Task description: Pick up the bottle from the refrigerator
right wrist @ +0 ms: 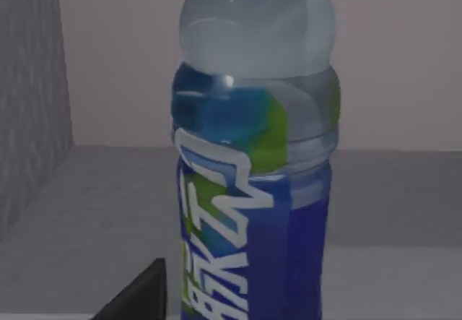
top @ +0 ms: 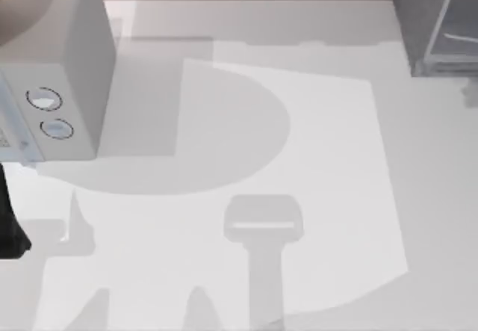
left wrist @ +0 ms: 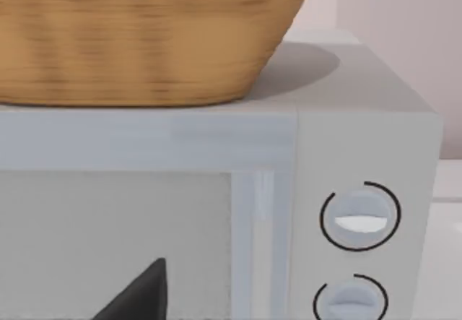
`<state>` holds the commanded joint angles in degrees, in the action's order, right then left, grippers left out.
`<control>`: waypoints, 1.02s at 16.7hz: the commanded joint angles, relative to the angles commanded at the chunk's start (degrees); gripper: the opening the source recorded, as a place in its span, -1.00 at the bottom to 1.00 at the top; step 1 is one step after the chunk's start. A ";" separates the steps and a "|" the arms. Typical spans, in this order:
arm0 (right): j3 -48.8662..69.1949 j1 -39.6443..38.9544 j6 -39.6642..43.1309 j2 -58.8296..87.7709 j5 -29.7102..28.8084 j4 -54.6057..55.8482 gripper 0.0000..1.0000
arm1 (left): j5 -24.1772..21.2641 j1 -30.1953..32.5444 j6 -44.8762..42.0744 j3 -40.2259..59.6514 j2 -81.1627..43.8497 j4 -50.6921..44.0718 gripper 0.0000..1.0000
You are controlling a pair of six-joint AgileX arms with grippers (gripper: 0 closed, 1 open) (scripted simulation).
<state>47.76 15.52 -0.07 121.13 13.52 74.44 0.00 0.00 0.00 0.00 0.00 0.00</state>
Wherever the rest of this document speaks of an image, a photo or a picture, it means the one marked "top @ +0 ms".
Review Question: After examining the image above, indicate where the pale microwave oven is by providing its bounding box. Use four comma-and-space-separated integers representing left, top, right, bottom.
0, 0, 117, 167

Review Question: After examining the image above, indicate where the grey cabinet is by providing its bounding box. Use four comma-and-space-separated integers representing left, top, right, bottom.
386, 0, 478, 78

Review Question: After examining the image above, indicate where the small microwave knob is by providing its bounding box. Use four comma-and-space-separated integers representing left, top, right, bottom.
39, 118, 75, 140

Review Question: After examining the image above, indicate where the large microwave knob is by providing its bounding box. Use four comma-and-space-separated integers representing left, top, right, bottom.
25, 87, 63, 112

